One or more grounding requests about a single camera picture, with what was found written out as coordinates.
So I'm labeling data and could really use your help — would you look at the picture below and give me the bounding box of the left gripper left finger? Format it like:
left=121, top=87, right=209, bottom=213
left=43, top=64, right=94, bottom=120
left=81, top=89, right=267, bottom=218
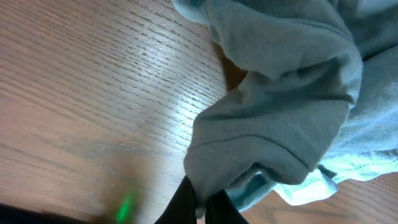
left=154, top=176, right=197, bottom=224

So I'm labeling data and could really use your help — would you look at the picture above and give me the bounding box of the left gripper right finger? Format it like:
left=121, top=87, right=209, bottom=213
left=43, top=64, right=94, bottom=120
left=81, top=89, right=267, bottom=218
left=205, top=190, right=249, bottom=224

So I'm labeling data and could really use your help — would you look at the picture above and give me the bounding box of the light blue t-shirt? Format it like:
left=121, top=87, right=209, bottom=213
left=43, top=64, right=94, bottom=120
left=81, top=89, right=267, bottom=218
left=174, top=0, right=397, bottom=217

